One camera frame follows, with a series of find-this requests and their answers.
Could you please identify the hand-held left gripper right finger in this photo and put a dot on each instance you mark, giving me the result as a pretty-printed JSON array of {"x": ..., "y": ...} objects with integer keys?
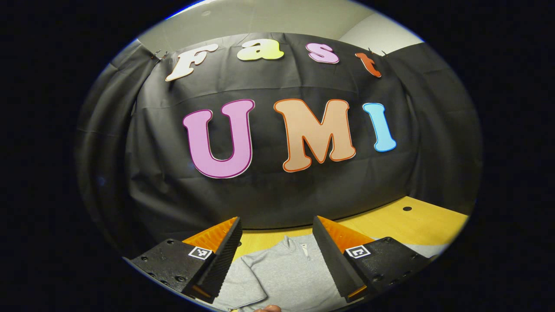
[{"x": 331, "y": 260}]

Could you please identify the grey zip-neck sweatshirt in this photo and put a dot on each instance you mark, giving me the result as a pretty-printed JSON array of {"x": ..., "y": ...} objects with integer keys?
[{"x": 286, "y": 277}]

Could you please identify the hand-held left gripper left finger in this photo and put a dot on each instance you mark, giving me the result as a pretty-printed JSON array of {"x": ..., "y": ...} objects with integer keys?
[{"x": 223, "y": 260}]

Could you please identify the black backdrop cloth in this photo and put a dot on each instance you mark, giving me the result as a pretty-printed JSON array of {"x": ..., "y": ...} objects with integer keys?
[{"x": 269, "y": 195}]

